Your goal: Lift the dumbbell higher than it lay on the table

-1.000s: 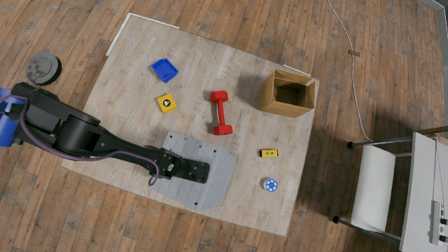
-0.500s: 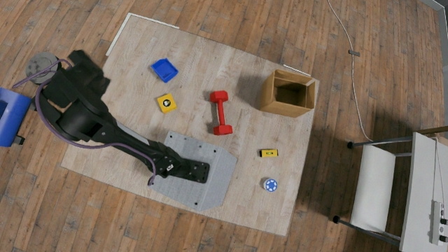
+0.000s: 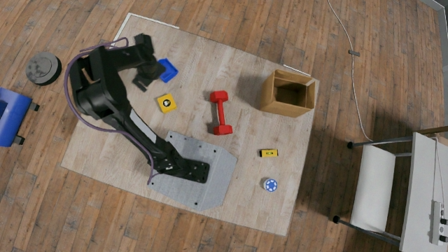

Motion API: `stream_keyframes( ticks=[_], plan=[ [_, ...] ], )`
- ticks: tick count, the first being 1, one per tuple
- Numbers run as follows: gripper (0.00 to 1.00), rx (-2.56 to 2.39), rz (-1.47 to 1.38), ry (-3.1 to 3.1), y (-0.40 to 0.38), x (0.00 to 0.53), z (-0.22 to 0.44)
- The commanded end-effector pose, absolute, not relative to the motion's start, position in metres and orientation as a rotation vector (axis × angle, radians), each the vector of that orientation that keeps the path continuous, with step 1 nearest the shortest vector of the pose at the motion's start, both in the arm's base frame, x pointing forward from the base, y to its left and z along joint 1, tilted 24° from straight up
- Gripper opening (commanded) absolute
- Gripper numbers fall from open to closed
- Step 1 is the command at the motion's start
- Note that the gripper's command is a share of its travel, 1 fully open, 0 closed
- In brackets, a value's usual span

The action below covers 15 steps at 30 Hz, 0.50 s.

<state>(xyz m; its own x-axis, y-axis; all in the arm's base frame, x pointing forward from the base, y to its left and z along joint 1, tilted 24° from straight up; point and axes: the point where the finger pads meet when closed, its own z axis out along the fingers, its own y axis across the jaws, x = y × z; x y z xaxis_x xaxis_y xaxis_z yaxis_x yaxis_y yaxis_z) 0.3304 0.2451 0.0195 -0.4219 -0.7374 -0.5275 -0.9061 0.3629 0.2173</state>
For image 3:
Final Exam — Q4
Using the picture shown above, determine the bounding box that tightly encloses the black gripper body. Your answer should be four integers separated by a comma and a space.
133, 62, 169, 89

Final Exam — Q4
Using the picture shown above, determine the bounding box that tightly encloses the yellow pocket level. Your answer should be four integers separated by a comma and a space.
260, 150, 278, 157

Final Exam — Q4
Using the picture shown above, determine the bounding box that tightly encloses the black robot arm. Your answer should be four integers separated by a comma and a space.
70, 33, 210, 183

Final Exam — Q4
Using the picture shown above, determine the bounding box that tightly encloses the red dumbbell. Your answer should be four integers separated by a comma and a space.
210, 91, 232, 136

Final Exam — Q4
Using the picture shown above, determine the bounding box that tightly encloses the brown cardboard box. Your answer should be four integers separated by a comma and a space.
260, 69, 316, 118

